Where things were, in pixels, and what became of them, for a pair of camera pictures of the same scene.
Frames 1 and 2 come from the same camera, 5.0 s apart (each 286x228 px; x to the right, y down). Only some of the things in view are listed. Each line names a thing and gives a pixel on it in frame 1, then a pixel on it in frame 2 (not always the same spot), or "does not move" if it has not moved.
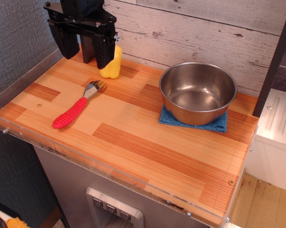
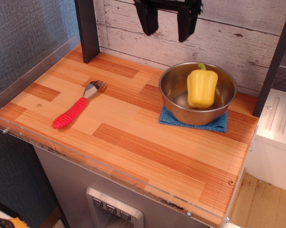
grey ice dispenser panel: x=108 y=212 does not move
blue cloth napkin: x=219 y=124 does not move
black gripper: x=84 y=16 to x=188 y=12
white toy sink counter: x=271 y=156 does not move
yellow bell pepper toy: x=113 y=69 to x=201 y=85
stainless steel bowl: x=197 y=93 does not move
